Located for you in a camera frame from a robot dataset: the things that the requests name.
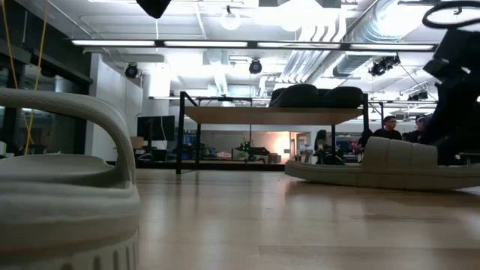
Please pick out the grey slide sandal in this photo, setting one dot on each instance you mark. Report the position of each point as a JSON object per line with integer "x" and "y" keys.
{"x": 56, "y": 210}
{"x": 375, "y": 176}

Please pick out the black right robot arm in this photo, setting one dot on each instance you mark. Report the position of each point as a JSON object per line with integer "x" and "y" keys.
{"x": 453, "y": 56}

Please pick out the wooden shelf with black legs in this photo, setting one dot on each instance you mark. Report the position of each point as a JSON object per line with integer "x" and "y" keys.
{"x": 262, "y": 115}

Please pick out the black ceiling spotlights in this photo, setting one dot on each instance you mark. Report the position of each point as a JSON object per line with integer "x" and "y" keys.
{"x": 418, "y": 96}
{"x": 382, "y": 66}

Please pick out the person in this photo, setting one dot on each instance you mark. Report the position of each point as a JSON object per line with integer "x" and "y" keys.
{"x": 321, "y": 144}
{"x": 388, "y": 133}
{"x": 416, "y": 135}

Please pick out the long ceiling light strip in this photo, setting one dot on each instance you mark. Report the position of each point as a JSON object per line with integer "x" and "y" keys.
{"x": 206, "y": 44}

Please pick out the black round ceiling speaker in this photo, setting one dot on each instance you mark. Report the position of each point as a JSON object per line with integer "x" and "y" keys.
{"x": 131, "y": 70}
{"x": 255, "y": 66}

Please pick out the round pendant lamp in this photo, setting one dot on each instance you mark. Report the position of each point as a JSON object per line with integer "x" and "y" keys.
{"x": 230, "y": 18}

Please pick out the black monitor on stand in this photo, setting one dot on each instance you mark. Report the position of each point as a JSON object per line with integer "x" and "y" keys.
{"x": 155, "y": 127}

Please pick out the cardboard box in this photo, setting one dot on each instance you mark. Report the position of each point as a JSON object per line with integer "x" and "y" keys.
{"x": 136, "y": 142}

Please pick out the white ceiling pipes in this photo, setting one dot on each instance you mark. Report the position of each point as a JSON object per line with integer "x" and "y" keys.
{"x": 307, "y": 52}

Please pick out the black device with green light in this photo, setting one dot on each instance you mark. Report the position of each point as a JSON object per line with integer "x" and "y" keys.
{"x": 251, "y": 152}

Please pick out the silver ventilation duct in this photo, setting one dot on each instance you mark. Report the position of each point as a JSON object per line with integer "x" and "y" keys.
{"x": 375, "y": 30}

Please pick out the black aluminium table frame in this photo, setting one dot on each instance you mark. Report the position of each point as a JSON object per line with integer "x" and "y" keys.
{"x": 225, "y": 165}

